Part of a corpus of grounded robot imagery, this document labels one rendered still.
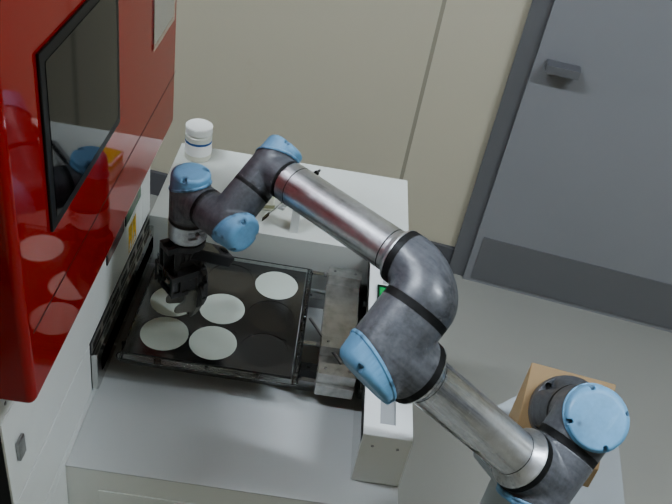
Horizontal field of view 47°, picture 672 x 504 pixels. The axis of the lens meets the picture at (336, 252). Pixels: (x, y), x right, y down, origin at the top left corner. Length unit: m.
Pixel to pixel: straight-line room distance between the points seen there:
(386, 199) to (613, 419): 0.89
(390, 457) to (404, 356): 0.37
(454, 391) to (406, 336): 0.14
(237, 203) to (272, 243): 0.50
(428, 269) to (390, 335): 0.12
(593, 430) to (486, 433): 0.21
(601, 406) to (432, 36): 1.87
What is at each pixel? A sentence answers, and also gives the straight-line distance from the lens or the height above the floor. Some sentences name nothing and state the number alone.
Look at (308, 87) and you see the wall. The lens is 3.17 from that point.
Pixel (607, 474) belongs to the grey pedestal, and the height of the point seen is 0.82.
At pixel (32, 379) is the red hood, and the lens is 1.09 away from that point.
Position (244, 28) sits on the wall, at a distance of 3.16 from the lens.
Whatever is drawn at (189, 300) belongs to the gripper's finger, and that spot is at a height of 0.99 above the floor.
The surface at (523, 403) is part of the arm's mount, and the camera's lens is 1.64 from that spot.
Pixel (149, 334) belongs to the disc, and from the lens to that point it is 1.67.
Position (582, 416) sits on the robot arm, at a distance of 1.43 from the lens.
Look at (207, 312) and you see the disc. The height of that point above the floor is 0.90.
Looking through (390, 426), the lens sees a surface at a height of 0.96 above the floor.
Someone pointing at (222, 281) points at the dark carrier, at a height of 0.90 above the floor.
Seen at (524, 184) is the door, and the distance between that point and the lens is 3.19.
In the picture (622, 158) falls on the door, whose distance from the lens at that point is 3.15.
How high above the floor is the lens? 2.06
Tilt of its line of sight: 37 degrees down
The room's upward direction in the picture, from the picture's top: 11 degrees clockwise
